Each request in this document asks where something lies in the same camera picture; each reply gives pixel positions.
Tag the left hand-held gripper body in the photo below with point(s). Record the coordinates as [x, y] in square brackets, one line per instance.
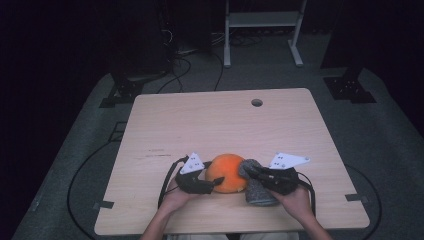
[193, 181]

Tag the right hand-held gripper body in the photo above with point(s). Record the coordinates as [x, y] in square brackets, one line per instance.
[283, 181]

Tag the orange plush toy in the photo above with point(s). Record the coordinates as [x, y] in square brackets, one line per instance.
[223, 170]

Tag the grey cloth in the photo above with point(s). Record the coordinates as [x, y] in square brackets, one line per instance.
[258, 196]

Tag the person's left hand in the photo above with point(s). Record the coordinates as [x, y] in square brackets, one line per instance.
[178, 200]

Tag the person's right hand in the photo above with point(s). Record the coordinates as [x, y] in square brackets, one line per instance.
[296, 203]

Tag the grey tape strip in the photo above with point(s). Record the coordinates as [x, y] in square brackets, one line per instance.
[104, 204]
[356, 197]

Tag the black stand base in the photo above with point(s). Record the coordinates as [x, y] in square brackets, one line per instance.
[123, 93]
[348, 88]

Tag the black cabinet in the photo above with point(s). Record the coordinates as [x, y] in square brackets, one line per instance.
[140, 36]

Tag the white metal stand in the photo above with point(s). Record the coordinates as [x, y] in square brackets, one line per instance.
[263, 19]

